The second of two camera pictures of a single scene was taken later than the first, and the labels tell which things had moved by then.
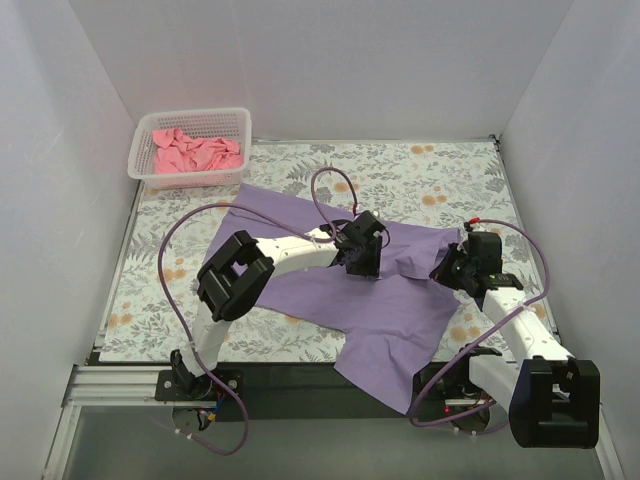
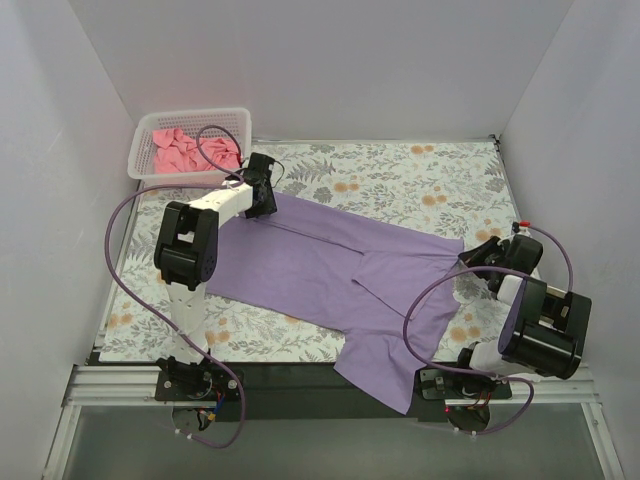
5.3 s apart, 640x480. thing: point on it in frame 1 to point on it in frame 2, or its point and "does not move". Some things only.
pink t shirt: [180, 153] does not move
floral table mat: [441, 183] does not move
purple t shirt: [390, 320] does not move
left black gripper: [364, 260] to [265, 201]
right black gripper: [447, 267] to [484, 251]
